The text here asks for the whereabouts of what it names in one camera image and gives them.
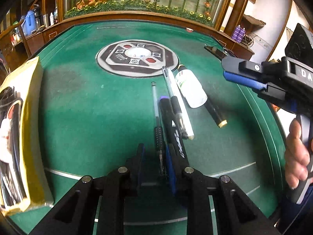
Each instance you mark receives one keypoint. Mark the wooden chair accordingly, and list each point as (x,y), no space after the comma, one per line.
(12,58)

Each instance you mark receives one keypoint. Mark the purple bottles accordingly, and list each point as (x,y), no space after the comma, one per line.
(238,34)

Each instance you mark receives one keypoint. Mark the clear gel pen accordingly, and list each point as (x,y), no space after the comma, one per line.
(158,132)

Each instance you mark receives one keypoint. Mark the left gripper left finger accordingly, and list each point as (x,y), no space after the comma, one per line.
(95,205)

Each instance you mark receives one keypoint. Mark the black tape roll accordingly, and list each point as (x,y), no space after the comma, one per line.
(11,106)

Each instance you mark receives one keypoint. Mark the black smartphone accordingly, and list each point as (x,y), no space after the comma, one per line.
(216,52)

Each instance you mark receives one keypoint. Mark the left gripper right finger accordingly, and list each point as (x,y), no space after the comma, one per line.
(209,200)

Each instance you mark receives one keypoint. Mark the person's right hand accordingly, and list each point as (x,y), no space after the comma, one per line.
(296,157)

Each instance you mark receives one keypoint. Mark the black marker yellow cap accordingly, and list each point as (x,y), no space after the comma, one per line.
(215,113)

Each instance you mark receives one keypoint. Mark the yellow white tray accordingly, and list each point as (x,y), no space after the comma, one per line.
(24,184)

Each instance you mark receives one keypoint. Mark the blue thermos jug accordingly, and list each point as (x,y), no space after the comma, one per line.
(29,24)

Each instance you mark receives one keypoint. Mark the round table centre panel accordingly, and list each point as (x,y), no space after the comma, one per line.
(136,58)

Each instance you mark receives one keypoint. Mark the white plastic bottle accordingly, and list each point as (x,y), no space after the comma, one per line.
(190,87)

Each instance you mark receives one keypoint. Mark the white slim pen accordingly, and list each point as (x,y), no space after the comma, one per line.
(186,119)

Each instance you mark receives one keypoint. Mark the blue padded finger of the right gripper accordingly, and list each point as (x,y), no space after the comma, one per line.
(241,80)

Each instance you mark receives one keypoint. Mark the black marker pen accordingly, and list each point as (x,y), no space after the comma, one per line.
(175,103)

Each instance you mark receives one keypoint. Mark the small red white object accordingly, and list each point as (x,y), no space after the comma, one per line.
(189,29)

